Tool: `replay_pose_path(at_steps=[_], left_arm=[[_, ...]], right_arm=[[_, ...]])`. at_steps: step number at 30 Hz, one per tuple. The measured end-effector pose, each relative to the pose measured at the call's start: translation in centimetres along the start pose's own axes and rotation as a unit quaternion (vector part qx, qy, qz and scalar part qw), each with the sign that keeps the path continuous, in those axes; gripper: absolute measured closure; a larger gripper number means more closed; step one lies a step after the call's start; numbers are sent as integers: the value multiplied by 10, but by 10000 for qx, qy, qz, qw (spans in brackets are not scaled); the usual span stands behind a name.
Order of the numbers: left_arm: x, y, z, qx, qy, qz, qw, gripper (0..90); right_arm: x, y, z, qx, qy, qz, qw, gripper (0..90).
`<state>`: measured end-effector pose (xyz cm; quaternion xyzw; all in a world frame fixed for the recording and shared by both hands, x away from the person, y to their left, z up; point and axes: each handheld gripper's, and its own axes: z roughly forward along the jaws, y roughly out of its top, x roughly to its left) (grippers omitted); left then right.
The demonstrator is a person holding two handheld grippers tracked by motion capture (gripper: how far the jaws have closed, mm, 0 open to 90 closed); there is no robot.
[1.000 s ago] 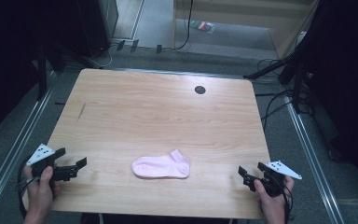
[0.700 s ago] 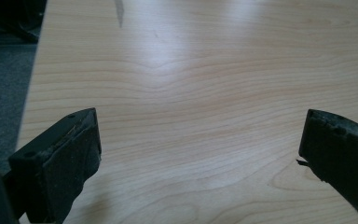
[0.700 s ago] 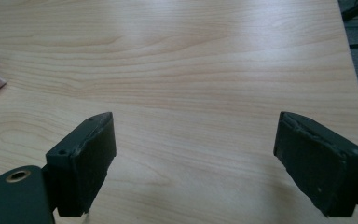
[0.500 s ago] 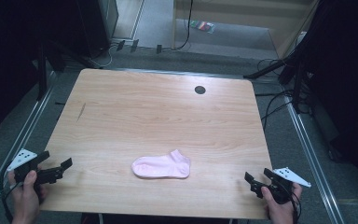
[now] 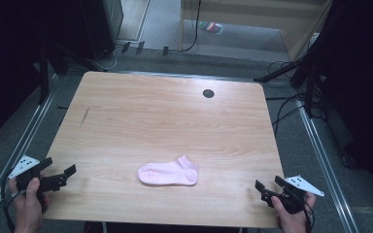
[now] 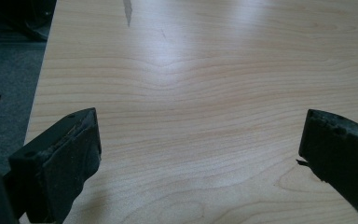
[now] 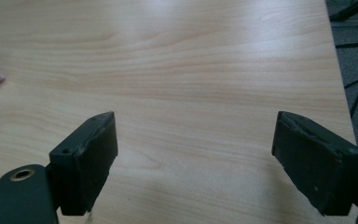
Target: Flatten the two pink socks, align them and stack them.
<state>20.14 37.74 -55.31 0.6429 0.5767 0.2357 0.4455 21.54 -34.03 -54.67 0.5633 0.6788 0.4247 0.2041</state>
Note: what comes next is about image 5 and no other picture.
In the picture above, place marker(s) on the black metal stand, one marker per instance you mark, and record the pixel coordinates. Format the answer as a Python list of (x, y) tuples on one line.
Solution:
[(43, 74), (285, 69)]

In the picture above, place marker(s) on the colourful packet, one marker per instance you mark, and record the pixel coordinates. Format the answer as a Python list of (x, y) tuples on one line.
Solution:
[(211, 27)]

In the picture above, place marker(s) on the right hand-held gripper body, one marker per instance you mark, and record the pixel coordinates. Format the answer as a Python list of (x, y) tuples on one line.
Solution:
[(293, 197)]

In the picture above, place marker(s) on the black cabinet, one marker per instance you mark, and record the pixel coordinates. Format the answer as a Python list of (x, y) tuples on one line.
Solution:
[(102, 26)]

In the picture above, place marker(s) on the person's left hand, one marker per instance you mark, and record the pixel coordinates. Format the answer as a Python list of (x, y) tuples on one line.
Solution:
[(29, 207)]

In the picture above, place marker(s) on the pink sock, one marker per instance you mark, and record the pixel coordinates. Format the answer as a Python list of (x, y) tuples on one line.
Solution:
[(168, 173)]

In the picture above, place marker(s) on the metal floor rail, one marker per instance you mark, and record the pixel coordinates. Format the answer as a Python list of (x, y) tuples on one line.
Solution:
[(323, 161), (16, 149)]

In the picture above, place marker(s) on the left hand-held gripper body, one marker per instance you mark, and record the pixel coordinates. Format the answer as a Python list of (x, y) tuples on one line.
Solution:
[(24, 166)]

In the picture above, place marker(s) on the person's right hand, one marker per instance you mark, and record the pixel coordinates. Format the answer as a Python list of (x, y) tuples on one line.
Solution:
[(291, 221)]

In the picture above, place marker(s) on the beige wooden partition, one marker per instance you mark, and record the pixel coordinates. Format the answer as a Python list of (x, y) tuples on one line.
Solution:
[(239, 13)]

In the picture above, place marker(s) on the black round table grommet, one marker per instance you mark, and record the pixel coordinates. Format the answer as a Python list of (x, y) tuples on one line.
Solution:
[(208, 93)]

